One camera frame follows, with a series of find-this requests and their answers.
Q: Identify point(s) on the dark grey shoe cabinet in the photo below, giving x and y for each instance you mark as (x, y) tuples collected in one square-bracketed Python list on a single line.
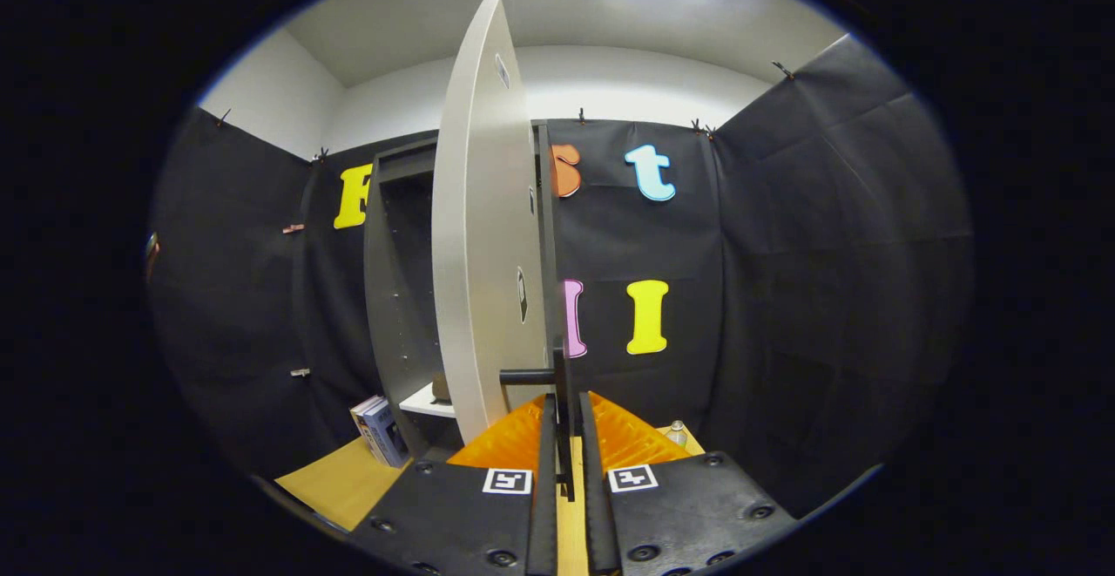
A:
[(388, 297)]

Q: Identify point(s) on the black backdrop cloth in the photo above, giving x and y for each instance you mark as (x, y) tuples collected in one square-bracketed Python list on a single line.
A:
[(784, 297)]

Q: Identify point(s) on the beige shoe cabinet door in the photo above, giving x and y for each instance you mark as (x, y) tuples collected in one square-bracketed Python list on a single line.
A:
[(479, 254)]

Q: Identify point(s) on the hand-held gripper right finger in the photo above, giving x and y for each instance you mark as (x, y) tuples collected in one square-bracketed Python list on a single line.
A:
[(592, 506)]

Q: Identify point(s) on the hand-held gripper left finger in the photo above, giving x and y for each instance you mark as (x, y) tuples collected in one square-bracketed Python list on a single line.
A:
[(546, 506)]

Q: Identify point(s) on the brown fuzzy slipper shoe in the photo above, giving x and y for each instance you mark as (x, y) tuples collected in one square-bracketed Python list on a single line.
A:
[(441, 389)]

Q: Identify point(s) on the small green label bottle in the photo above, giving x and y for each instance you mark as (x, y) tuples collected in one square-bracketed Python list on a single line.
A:
[(677, 435)]

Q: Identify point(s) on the blue cover book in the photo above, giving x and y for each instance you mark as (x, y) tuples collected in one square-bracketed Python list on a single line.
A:
[(388, 432)]

